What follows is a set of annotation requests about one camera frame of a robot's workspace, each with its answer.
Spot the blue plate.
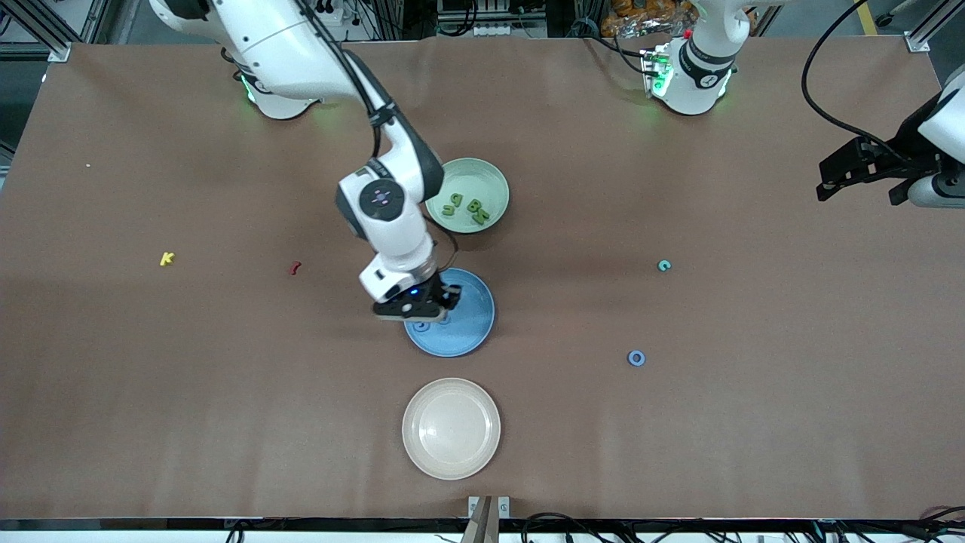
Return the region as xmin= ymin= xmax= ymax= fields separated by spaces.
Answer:
xmin=405 ymin=268 xmax=496 ymax=358

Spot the pale green plate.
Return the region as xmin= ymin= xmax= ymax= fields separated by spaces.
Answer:
xmin=427 ymin=157 xmax=510 ymax=235

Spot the beige plate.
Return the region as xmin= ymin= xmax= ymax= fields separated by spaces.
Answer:
xmin=402 ymin=377 xmax=501 ymax=481

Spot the grey connector box green light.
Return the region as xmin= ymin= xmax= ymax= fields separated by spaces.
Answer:
xmin=641 ymin=47 xmax=673 ymax=97

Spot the orange plastic bag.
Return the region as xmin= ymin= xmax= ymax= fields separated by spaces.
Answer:
xmin=603 ymin=0 xmax=698 ymax=38

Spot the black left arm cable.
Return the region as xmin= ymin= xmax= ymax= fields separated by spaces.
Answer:
xmin=801 ymin=0 xmax=924 ymax=163

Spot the aluminium frame post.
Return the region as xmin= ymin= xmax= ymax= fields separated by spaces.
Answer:
xmin=905 ymin=0 xmax=965 ymax=54
xmin=0 ymin=0 xmax=72 ymax=63

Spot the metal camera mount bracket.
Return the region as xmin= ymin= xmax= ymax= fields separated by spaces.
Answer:
xmin=461 ymin=495 xmax=511 ymax=543

